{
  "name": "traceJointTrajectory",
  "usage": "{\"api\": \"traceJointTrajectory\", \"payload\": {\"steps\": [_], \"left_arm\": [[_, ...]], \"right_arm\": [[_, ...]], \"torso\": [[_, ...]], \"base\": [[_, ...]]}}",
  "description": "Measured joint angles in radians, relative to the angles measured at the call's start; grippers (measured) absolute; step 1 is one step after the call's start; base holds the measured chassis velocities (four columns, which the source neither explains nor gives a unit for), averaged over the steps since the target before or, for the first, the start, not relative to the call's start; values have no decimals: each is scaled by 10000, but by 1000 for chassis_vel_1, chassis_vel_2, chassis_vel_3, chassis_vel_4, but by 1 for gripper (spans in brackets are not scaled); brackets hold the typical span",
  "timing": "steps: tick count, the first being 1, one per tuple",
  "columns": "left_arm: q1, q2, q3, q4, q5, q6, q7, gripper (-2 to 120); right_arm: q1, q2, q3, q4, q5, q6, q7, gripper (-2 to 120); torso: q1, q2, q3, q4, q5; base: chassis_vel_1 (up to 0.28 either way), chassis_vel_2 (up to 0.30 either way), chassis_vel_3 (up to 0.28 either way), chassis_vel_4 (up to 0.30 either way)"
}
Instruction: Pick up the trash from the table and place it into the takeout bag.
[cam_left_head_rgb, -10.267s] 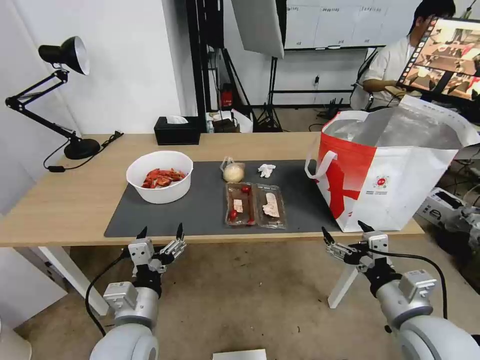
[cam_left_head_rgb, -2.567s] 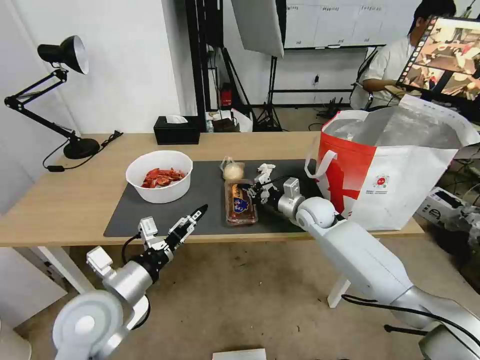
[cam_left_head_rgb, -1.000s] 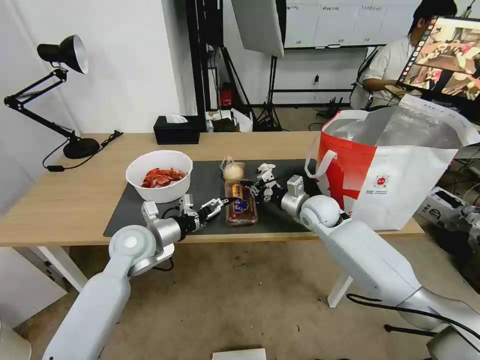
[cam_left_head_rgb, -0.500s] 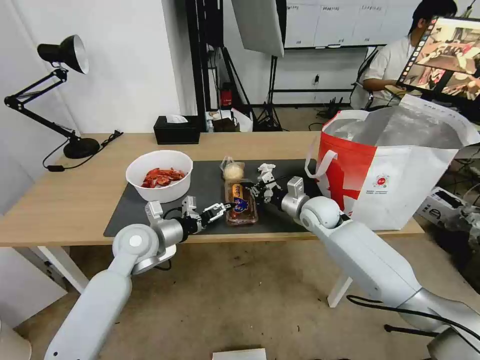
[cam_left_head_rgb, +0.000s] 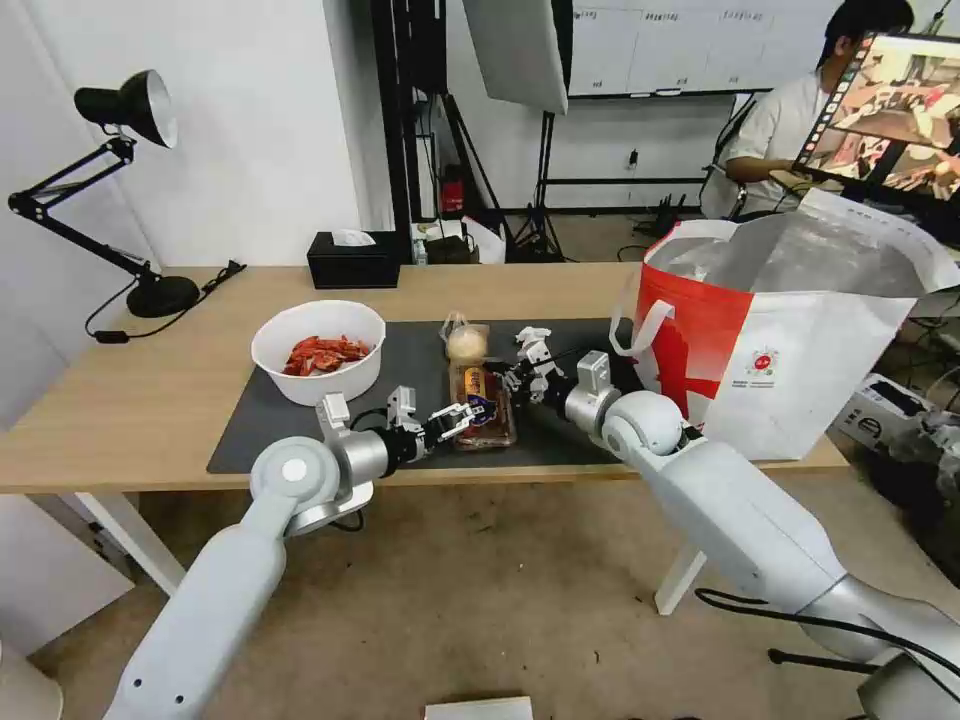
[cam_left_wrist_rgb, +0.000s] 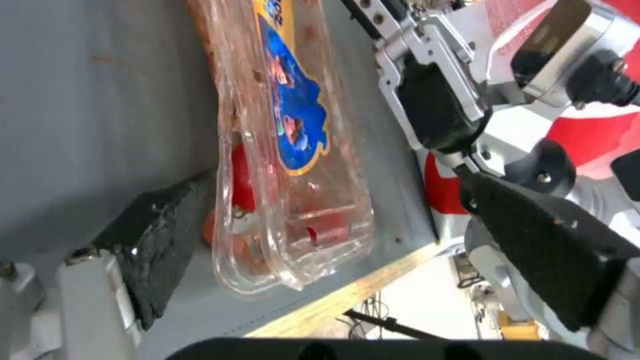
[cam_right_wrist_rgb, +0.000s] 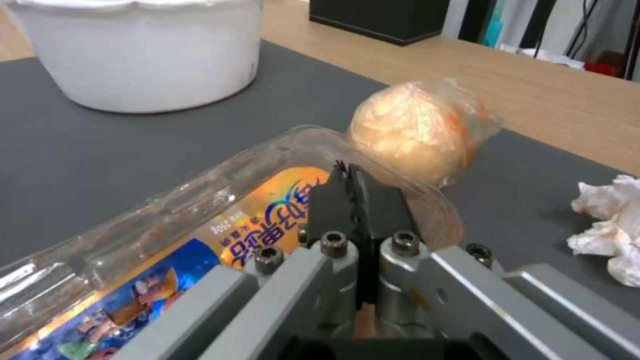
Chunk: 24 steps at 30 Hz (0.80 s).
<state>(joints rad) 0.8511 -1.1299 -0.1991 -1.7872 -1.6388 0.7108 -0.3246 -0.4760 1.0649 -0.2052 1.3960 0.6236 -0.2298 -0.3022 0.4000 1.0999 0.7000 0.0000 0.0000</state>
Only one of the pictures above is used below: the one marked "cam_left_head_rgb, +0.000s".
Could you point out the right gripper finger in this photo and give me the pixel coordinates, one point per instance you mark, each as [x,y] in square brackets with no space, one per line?
[516,369]
[520,391]

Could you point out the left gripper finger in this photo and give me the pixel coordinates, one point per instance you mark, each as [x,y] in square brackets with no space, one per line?
[450,414]
[454,430]

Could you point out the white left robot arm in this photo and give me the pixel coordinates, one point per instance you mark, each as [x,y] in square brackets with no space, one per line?
[225,585]

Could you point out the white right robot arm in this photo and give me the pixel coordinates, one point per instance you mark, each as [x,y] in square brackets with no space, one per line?
[735,510]

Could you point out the white plastic bag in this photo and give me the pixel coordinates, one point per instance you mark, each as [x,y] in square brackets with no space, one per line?
[487,244]

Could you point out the red and white takeout bag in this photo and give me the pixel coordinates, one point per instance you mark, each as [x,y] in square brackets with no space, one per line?
[787,375]

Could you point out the clear plastic snack package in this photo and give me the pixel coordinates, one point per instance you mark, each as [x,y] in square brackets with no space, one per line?
[487,431]

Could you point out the plastic-wrapped pale bun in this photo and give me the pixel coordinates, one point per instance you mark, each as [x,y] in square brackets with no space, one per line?
[466,341]

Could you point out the white round bowl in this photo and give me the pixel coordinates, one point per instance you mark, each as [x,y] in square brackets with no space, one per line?
[330,386]

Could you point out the black table mat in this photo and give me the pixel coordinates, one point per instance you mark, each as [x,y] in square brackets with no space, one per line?
[300,435]

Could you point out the red food scraps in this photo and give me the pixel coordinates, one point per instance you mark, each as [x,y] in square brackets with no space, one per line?
[322,354]

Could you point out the black tripod light stand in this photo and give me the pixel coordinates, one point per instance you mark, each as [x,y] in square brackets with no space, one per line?
[541,195]

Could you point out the black tissue box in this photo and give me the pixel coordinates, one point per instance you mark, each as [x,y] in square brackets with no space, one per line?
[352,264]

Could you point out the red canister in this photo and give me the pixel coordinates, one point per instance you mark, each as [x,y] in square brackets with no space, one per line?
[454,191]

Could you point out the white tissue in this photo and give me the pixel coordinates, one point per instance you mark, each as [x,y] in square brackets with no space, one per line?
[352,238]

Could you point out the black router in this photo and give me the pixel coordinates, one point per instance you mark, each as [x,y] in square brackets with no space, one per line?
[664,217]

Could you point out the white table leg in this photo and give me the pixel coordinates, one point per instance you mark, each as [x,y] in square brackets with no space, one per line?
[135,544]
[679,585]

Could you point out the white robot front shell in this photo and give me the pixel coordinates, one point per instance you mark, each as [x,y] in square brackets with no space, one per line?
[480,709]

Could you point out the black metal rack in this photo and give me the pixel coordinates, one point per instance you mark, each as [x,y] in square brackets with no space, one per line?
[397,112]

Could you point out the black desk lamp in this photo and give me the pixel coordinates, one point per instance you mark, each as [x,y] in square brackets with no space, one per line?
[161,294]

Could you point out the white softbox light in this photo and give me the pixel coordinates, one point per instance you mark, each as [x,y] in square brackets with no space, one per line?
[517,52]

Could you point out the white printed carton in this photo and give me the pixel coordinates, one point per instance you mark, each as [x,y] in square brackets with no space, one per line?
[870,420]

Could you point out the person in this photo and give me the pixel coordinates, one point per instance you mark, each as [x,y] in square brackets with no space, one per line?
[780,120]

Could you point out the white whiteboard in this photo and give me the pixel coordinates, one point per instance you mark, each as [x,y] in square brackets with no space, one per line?
[675,45]

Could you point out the white cabinet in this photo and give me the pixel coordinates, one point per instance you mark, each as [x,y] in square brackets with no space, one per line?
[45,570]

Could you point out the computer monitor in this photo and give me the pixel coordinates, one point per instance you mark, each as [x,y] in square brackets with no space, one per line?
[900,112]

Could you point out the white rounded bin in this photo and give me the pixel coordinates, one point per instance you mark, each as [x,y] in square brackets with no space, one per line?
[26,682]

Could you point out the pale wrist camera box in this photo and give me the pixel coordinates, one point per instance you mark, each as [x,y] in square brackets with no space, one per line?
[402,409]
[534,346]

